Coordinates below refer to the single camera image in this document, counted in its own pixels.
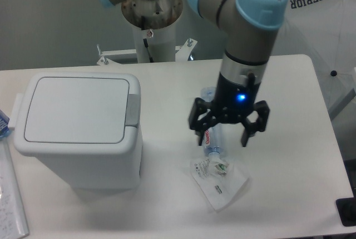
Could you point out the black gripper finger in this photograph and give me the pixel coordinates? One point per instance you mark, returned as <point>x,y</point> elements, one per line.
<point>259,125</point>
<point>201,118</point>

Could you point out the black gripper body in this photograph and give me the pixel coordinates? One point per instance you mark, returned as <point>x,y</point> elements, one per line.
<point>233,102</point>

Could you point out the white push-top trash can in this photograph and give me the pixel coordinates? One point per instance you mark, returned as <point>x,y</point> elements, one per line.
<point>83,126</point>

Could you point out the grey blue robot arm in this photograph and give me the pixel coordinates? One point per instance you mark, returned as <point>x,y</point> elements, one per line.
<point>251,26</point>

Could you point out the clear plastic water bottle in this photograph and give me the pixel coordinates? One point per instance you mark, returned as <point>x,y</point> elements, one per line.
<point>213,139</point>

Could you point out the crumpled clear plastic wrapper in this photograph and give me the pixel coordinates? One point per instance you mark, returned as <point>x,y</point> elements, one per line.
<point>220,180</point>

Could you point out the white superior umbrella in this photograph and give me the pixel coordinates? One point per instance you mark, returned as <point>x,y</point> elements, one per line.
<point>324,30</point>

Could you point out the black device at edge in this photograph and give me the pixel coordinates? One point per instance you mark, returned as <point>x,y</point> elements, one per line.
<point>346,210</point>

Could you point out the blue white box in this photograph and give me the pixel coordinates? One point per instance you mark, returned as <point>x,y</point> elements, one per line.
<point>4,129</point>

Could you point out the white metal base frame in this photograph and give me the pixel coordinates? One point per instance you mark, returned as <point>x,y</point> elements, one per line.
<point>181,53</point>

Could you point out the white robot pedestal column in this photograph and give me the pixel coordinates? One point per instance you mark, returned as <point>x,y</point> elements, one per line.
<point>153,23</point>

